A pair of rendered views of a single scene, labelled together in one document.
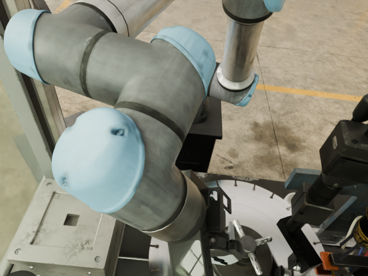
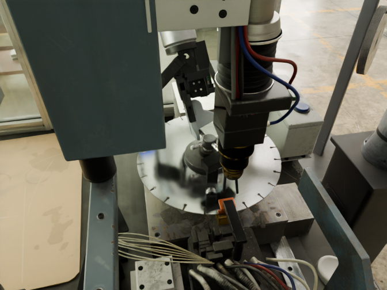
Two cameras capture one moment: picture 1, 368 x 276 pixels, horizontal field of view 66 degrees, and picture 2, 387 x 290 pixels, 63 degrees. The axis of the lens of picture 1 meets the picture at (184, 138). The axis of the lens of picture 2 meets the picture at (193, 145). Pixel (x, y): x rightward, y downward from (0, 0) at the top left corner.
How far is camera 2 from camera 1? 66 cm
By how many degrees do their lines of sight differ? 56
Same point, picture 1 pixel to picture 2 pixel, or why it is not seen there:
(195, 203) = (176, 32)
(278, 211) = (262, 176)
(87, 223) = (204, 100)
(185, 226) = (166, 38)
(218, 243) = (179, 79)
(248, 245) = (208, 138)
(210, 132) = (370, 178)
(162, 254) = not seen: hidden behind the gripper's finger
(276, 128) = not seen: outside the picture
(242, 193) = (266, 152)
